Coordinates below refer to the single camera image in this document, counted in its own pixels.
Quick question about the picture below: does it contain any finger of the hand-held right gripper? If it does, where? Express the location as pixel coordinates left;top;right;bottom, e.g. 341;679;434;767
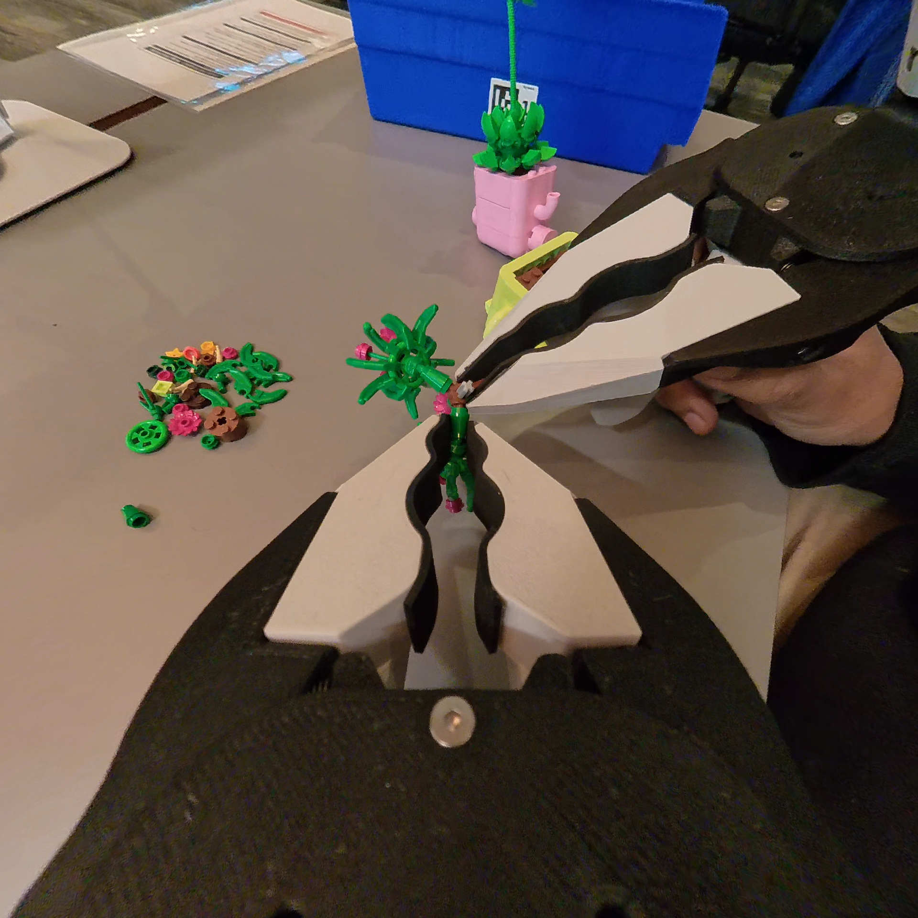
455;192;720;384
466;258;802;429

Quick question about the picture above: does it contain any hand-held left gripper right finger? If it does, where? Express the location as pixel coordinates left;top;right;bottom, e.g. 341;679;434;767
470;422;643;689

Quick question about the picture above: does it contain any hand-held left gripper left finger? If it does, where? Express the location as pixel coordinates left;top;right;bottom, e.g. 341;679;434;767
264;415;449;689

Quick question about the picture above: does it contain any green toy brick vine plant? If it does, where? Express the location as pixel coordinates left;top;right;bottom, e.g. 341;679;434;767
346;305;476;516

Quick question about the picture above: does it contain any pile of small toy bricks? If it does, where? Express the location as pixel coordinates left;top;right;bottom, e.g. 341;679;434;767
125;340;294;454

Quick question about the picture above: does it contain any person's right forearm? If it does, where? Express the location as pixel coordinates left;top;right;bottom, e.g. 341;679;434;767
760;326;918;510

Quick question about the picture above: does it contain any person's right hand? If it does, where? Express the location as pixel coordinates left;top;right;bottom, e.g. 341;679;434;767
655;326;905;448

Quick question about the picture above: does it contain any pink toy brick plant pot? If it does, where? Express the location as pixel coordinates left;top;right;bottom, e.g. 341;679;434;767
471;0;560;258

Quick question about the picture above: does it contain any lime green toy brick pot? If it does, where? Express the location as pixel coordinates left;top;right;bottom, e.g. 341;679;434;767
484;231;580;338

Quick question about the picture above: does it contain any blue cloth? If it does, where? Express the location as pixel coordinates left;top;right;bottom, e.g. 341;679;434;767
785;0;915;119

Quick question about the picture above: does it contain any blue plastic bin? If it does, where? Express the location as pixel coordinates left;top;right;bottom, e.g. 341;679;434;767
348;0;729;175

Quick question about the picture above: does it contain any laminated paper sheet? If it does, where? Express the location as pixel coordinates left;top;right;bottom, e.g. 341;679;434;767
57;0;357;112

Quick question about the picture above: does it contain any white document stand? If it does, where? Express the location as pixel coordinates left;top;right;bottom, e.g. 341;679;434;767
0;100;133;229

